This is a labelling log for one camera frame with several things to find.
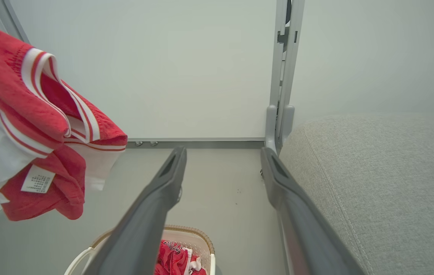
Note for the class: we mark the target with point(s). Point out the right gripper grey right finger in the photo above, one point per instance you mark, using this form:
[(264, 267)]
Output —
[(300, 221)]

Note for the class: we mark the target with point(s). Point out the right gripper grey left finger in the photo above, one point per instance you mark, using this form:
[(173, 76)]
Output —
[(152, 214)]

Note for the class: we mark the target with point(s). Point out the red garment with white lettering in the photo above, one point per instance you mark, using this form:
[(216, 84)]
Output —
[(171, 259)]

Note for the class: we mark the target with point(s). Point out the red jersey with white panels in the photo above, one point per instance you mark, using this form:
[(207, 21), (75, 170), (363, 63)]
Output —
[(14, 99)]

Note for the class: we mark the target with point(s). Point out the cream perforated laundry basket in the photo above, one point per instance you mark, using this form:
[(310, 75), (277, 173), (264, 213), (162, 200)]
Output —
[(197, 240)]

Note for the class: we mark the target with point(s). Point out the grey fabric sofa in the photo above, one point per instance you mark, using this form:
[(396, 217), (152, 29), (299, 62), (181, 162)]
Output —
[(392, 191)]

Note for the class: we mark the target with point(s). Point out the grey curved partition foot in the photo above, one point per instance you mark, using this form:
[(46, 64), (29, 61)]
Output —
[(287, 122), (270, 126)]

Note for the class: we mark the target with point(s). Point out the grey partition bottom rail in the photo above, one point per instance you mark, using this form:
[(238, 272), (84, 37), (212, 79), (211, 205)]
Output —
[(201, 142)]

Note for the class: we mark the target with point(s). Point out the grey metal partition post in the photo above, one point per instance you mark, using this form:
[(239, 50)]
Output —
[(283, 76)]

